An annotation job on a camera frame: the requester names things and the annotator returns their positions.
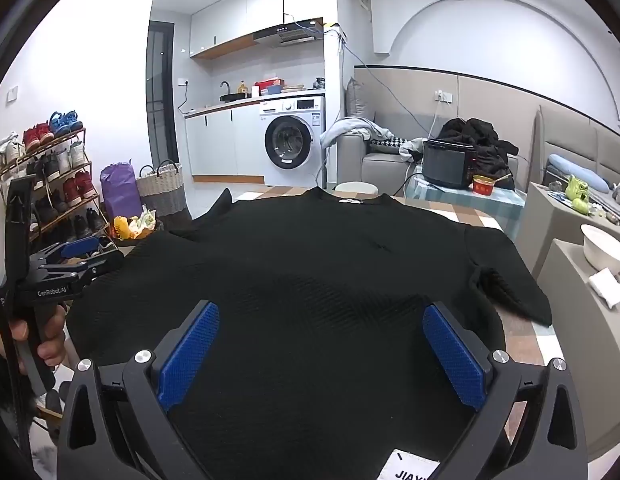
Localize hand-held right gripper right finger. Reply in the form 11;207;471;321
422;300;588;480

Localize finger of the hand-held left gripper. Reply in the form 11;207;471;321
65;249;126;286
37;236;110;267

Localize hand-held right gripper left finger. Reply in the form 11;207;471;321
57;300;222;480

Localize black knit sweater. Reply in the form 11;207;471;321
65;186;553;480

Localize person's left hand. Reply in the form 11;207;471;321
0;304;67;376

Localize yellow snack bags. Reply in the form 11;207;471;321
112;207;163;241

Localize purple bag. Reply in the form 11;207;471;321
99;161;143;221

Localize checkered tablecloth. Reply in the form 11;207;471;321
230;184;558;461

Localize woven basket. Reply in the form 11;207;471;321
136;160;193;221

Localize large grey cabinet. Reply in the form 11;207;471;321
535;239;620;466

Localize shoe rack with shoes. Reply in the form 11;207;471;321
0;110;108;251

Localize white paper label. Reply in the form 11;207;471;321
377;447;441;480

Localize small table with plaid cloth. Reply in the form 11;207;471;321
404;172;527;241

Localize small grey cabinet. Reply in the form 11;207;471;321
515;182;620;276

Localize white kitchen base cabinets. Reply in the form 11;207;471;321
184;89;327;184

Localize white tissue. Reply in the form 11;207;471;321
587;267;620;310

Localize black door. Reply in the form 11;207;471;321
146;20;181;181

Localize white bowl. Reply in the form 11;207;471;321
581;224;620;276

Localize black countertop oven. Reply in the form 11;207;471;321
422;138;478;191

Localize white round stool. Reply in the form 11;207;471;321
335;181;381;196

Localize grey sofa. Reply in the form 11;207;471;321
335;130;533;196

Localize green toy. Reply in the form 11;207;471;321
564;175;591;213

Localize white washing machine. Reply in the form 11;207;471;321
259;95;327;188

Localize black jacket pile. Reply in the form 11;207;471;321
437;117;520;191

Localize houndstooth cushion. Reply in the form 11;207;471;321
370;136;413;153

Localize blue pillow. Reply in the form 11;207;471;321
547;154;613;193

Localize grey padded headboard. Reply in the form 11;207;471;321
532;105;620;201

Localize grey clothing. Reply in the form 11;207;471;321
320;116;393;148

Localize grey sofa cushion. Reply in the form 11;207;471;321
345;77;376;121

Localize range hood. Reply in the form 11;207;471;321
253;19;323;48

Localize white wall cabinets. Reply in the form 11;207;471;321
189;0;323;60

